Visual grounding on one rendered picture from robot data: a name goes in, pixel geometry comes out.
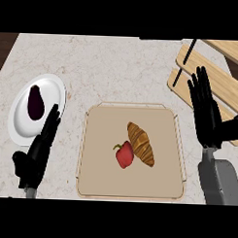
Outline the beige square tray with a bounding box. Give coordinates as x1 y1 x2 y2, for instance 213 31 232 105
75 100 190 203

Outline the dark purple eggplant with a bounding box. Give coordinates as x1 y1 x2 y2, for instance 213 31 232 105
26 84 47 122

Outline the white oval plate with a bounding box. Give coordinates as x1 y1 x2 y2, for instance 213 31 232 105
6 72 68 149

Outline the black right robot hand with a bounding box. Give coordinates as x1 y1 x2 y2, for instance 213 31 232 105
185 65 238 151

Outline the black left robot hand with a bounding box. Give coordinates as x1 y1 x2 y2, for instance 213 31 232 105
11 102 63 191

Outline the brown croissant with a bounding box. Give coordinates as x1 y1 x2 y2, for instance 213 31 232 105
125 121 156 168

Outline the red bell pepper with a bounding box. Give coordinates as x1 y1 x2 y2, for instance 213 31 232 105
112 139 136 170

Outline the wooden tiered shelf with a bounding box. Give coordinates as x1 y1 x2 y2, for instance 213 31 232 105
164 38 238 148

